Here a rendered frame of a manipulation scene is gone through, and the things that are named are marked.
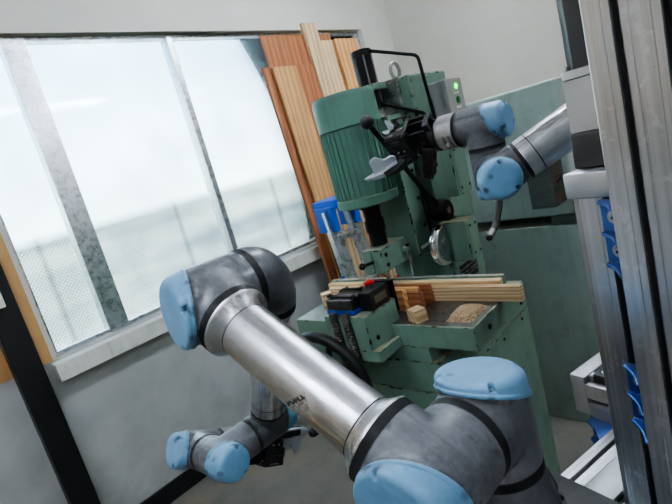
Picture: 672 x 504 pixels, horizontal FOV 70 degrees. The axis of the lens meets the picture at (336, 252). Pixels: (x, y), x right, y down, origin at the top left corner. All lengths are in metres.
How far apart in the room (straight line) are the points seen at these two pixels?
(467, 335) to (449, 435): 0.61
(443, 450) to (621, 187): 0.34
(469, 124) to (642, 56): 0.52
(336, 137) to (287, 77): 1.67
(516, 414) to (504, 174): 0.43
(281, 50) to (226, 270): 2.42
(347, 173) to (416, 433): 0.87
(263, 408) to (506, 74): 2.98
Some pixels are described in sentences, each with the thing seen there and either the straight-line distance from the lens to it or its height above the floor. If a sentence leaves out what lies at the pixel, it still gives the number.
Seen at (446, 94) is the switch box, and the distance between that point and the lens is 1.52.
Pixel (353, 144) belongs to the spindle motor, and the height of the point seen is 1.37.
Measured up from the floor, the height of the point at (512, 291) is 0.93.
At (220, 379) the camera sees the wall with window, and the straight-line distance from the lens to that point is 2.66.
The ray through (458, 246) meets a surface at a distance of 1.46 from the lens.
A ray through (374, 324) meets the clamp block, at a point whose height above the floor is 0.93.
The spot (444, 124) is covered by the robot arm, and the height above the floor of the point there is 1.36.
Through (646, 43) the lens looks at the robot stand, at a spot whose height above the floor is 1.38.
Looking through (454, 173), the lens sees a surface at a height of 1.22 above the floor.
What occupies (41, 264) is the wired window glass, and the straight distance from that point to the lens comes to 2.37.
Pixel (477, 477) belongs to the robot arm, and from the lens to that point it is 0.58.
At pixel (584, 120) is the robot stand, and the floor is 1.31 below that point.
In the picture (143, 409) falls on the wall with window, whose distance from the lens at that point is 2.50.
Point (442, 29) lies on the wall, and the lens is 3.83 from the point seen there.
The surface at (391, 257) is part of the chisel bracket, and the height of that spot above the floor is 1.03.
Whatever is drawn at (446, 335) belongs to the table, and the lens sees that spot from 1.20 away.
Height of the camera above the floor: 1.36
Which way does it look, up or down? 11 degrees down
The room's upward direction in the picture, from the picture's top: 15 degrees counter-clockwise
